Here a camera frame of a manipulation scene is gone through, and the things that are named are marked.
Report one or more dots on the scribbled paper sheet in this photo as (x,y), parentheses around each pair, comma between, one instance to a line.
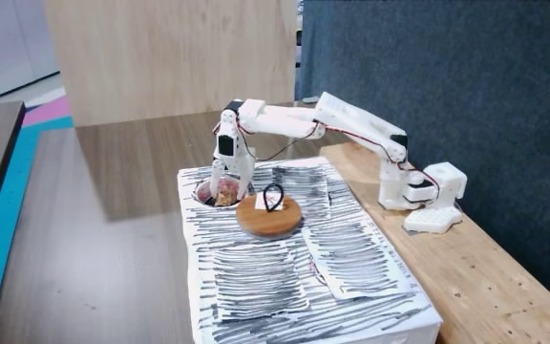
(256,282)
(303,186)
(356,258)

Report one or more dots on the light wooden panel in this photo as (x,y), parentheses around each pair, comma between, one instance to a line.
(170,57)

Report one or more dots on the small white paper tag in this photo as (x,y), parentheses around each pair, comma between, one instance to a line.
(259,203)

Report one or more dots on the blue fabric partition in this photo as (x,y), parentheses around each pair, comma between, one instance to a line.
(447,57)

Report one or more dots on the brown debris chunk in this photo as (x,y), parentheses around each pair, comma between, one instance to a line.
(226,196)

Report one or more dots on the grey partition foot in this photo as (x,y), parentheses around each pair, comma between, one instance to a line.
(310,99)

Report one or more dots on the pink-rimmed hole cup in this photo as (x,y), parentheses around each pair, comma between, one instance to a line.
(204,192)

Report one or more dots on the round wooden lid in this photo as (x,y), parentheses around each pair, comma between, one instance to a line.
(268,222)

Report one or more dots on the light wooden bench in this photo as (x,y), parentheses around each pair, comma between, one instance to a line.
(471,286)

